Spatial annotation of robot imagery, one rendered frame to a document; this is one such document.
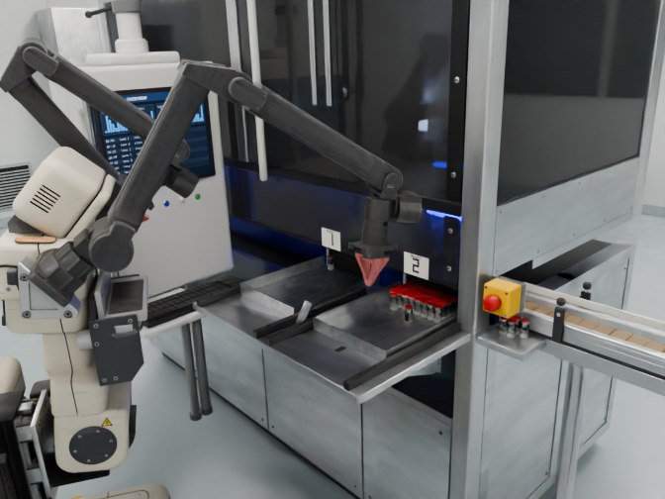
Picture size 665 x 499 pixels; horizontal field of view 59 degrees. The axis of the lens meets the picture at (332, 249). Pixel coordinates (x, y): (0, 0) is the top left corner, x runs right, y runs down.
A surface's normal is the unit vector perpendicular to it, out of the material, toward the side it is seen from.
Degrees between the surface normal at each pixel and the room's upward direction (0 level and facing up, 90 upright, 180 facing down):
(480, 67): 90
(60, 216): 90
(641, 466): 0
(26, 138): 90
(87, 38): 90
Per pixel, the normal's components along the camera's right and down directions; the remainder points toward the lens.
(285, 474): -0.04, -0.94
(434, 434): -0.74, 0.24
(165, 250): 0.71, 0.21
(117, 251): 0.35, 0.39
